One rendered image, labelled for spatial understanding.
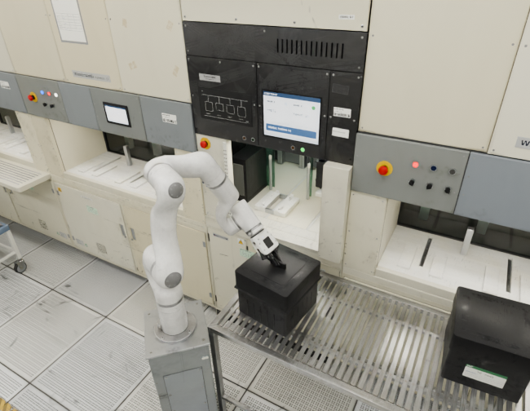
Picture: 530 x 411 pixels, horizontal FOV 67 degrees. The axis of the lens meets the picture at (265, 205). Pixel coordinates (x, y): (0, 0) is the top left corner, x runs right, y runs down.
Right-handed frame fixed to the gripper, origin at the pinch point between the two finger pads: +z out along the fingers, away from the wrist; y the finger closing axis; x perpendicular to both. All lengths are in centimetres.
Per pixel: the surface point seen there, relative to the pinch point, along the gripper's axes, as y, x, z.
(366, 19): 38, -78, -58
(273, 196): 64, 44, -25
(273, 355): -24.1, 8.4, 30.6
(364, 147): 37, -46, -20
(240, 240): 29, 53, -14
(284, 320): -13.5, 1.9, 21.8
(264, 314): -13.7, 11.9, 16.4
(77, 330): -43, 174, -27
